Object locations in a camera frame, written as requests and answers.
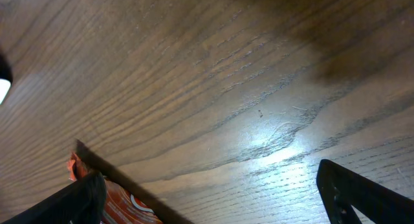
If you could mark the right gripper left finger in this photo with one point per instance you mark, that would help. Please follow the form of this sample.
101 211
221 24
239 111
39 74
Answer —
81 202

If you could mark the orange brown snack bar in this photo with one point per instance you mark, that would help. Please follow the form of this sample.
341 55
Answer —
121 207

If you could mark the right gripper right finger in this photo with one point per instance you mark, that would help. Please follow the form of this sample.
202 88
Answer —
344 191

